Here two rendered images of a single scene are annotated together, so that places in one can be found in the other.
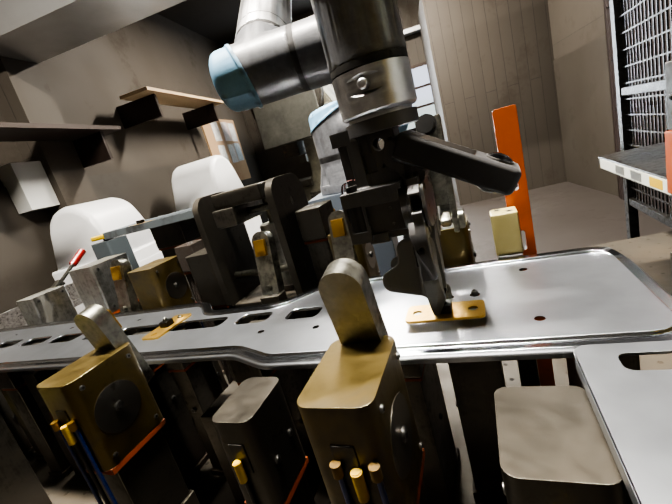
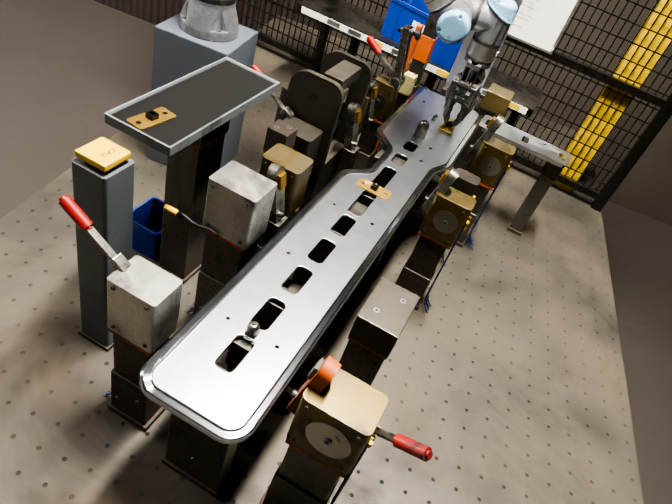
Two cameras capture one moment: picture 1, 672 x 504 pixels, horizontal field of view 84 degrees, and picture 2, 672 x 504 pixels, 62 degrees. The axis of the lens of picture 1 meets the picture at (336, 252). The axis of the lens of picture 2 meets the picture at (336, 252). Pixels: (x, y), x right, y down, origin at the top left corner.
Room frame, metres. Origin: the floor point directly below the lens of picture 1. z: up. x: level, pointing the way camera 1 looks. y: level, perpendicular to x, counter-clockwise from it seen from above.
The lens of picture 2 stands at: (0.84, 1.38, 1.72)
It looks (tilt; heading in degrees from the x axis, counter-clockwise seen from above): 40 degrees down; 260
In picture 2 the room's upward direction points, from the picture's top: 20 degrees clockwise
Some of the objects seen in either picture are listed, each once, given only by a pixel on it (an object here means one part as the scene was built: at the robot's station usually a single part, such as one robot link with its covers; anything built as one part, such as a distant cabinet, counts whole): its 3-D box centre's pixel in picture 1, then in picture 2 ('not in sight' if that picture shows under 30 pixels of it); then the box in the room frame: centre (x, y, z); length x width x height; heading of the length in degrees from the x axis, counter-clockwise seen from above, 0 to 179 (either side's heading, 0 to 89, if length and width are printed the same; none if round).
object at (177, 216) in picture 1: (173, 217); (201, 100); (1.00, 0.39, 1.16); 0.37 x 0.14 x 0.02; 67
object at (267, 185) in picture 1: (281, 297); (311, 153); (0.76, 0.14, 0.94); 0.18 x 0.13 x 0.49; 67
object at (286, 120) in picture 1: (304, 144); not in sight; (6.08, 0.03, 1.47); 1.53 x 1.32 x 2.94; 74
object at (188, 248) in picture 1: (219, 321); (266, 199); (0.84, 0.31, 0.90); 0.05 x 0.05 x 0.40; 67
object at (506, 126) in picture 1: (528, 275); (392, 101); (0.52, -0.27, 0.95); 0.03 x 0.01 x 0.50; 67
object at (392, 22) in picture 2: not in sight; (431, 30); (0.42, -0.59, 1.09); 0.30 x 0.17 x 0.13; 147
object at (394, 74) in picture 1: (374, 95); (483, 51); (0.38, -0.08, 1.24); 0.08 x 0.08 x 0.05
